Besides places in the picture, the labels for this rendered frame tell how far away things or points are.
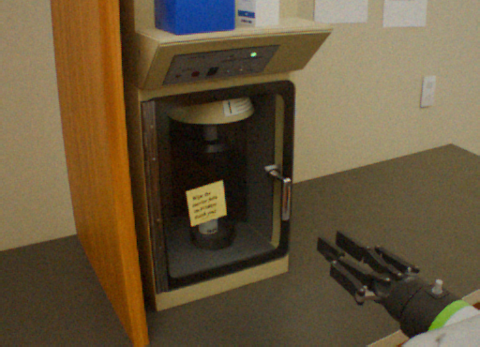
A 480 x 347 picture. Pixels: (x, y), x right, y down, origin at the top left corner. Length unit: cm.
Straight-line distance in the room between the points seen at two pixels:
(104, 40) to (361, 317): 73
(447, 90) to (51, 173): 145
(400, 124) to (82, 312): 129
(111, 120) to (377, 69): 115
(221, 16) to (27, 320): 73
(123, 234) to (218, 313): 31
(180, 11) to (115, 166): 26
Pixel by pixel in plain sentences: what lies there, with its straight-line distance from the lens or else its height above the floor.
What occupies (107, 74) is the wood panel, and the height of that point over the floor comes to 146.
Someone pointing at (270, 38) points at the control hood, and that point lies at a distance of 88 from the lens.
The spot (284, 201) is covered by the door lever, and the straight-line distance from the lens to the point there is 105.
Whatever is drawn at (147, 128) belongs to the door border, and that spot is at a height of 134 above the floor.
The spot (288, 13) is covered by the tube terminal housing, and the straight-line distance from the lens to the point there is 102.
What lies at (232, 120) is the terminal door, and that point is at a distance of 99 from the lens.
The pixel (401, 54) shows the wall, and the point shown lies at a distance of 186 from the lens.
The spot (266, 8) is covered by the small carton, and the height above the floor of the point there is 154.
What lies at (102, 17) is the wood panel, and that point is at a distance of 78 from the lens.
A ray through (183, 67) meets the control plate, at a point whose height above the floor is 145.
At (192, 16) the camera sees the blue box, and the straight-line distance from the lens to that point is 81.
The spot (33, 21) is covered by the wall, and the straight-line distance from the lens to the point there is 129.
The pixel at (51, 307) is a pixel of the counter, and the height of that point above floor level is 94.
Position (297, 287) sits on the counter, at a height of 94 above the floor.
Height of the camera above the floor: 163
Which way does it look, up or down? 23 degrees down
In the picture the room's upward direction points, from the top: straight up
